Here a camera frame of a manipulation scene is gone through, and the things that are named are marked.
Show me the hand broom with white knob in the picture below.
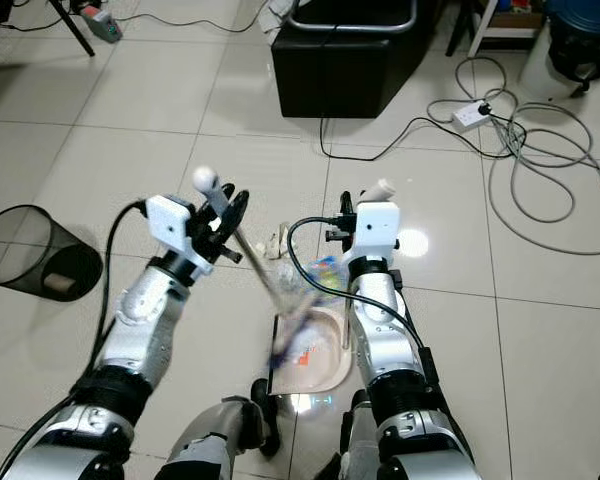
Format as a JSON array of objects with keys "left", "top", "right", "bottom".
[{"left": 192, "top": 166, "right": 326, "bottom": 371}]

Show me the beige dustpan with long handle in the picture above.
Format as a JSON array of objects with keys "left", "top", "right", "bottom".
[{"left": 270, "top": 178, "right": 398, "bottom": 393}]

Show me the colourful plastic wrapper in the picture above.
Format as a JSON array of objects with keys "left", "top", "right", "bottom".
[{"left": 300, "top": 255, "right": 349, "bottom": 301}]

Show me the crumpled beige paper scrap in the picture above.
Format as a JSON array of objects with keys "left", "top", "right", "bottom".
[{"left": 262, "top": 230, "right": 291, "bottom": 261}]

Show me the black cube ottoman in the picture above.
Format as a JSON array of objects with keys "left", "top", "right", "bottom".
[{"left": 270, "top": 0, "right": 441, "bottom": 119}]

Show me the white power strip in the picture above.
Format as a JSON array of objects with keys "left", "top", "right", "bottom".
[{"left": 452, "top": 100, "right": 496, "bottom": 131}]

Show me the brown paper piece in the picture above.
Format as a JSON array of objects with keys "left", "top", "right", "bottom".
[{"left": 43, "top": 272, "right": 76, "bottom": 296}]

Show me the grey left robot leg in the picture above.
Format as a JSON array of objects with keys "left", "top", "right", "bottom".
[{"left": 155, "top": 395, "right": 281, "bottom": 480}]

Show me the grey robot leg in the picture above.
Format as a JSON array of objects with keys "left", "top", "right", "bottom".
[
  {"left": 315, "top": 390, "right": 381, "bottom": 480},
  {"left": 155, "top": 395, "right": 281, "bottom": 480}
]

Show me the white cloth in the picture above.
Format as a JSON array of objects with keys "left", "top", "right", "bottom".
[{"left": 260, "top": 0, "right": 299, "bottom": 46}]

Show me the grey right robot leg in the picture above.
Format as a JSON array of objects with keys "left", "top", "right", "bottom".
[{"left": 315, "top": 390, "right": 381, "bottom": 480}]

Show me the black tripod leg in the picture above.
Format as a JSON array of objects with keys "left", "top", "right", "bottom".
[{"left": 45, "top": 0, "right": 98, "bottom": 58}]

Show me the blue and black container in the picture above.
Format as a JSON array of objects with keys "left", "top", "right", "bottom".
[{"left": 545, "top": 0, "right": 600, "bottom": 98}]

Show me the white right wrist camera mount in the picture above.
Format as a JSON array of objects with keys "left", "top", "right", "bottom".
[{"left": 348, "top": 201, "right": 401, "bottom": 264}]

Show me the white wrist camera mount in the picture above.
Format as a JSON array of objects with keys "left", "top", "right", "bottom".
[
  {"left": 348, "top": 201, "right": 401, "bottom": 264},
  {"left": 146, "top": 195, "right": 194, "bottom": 253}
]

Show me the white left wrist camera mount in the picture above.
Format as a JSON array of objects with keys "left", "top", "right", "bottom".
[{"left": 146, "top": 195, "right": 194, "bottom": 253}]

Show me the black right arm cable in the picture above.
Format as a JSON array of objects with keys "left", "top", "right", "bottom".
[{"left": 286, "top": 216, "right": 431, "bottom": 381}]

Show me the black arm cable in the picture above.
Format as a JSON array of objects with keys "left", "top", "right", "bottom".
[
  {"left": 0, "top": 200, "right": 149, "bottom": 480},
  {"left": 286, "top": 216, "right": 431, "bottom": 381}
]

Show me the black floor cable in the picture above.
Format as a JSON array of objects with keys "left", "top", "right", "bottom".
[{"left": 318, "top": 100, "right": 600, "bottom": 166}]

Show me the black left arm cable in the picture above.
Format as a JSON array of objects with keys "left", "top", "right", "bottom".
[{"left": 0, "top": 200, "right": 149, "bottom": 480}]

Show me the grey coiled floor cable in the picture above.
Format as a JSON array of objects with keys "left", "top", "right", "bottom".
[{"left": 455, "top": 55, "right": 600, "bottom": 256}]

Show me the silver metal tube frame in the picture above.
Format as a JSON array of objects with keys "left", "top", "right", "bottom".
[{"left": 285, "top": 0, "right": 421, "bottom": 34}]

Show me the black wire mesh wastebasket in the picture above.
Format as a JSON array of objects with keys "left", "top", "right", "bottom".
[{"left": 0, "top": 205, "right": 103, "bottom": 301}]

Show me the white rack frame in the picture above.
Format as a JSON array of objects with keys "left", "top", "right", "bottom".
[{"left": 465, "top": 0, "right": 546, "bottom": 57}]

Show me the grey power strip red switch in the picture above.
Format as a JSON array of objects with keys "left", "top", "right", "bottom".
[{"left": 85, "top": 5, "right": 126, "bottom": 43}]

